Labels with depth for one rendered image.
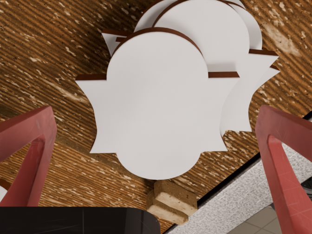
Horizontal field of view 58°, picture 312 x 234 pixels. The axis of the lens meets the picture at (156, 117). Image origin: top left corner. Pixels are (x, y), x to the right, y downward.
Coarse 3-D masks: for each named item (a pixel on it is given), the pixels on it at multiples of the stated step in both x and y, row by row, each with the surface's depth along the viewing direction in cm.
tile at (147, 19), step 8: (160, 0) 19; (168, 0) 19; (176, 0) 19; (152, 8) 19; (160, 8) 19; (144, 16) 20; (152, 16) 20; (136, 24) 20; (144, 24) 20; (152, 24) 20; (104, 32) 21; (112, 32) 21; (120, 32) 21; (128, 32) 21; (112, 40) 21; (112, 48) 21
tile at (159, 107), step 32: (160, 32) 18; (128, 64) 19; (160, 64) 19; (192, 64) 19; (96, 96) 21; (128, 96) 21; (160, 96) 21; (192, 96) 21; (224, 96) 21; (128, 128) 22; (160, 128) 22; (192, 128) 22; (128, 160) 24; (160, 160) 24; (192, 160) 24
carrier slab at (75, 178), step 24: (0, 120) 30; (72, 144) 33; (0, 168) 34; (48, 168) 34; (72, 168) 34; (96, 168) 34; (120, 168) 35; (48, 192) 37; (72, 192) 37; (96, 192) 37; (120, 192) 37; (144, 192) 37
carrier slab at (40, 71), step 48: (0, 0) 23; (48, 0) 23; (96, 0) 23; (144, 0) 23; (240, 0) 23; (288, 0) 23; (0, 48) 26; (48, 48) 26; (96, 48) 26; (288, 48) 26; (0, 96) 29; (48, 96) 29; (288, 96) 29; (240, 144) 32; (192, 192) 37
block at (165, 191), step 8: (160, 184) 34; (168, 184) 35; (176, 184) 36; (160, 192) 33; (168, 192) 34; (176, 192) 35; (184, 192) 36; (160, 200) 34; (168, 200) 34; (176, 200) 34; (184, 200) 35; (192, 200) 36; (176, 208) 35; (184, 208) 35; (192, 208) 35
